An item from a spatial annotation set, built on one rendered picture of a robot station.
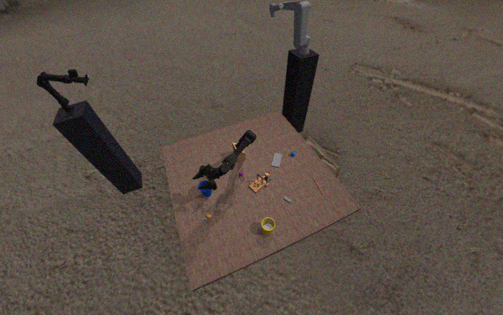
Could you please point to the yellow cup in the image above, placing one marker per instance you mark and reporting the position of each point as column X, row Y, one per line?
column 268, row 225

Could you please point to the blue plastic cup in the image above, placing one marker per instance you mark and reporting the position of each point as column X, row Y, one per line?
column 206, row 193

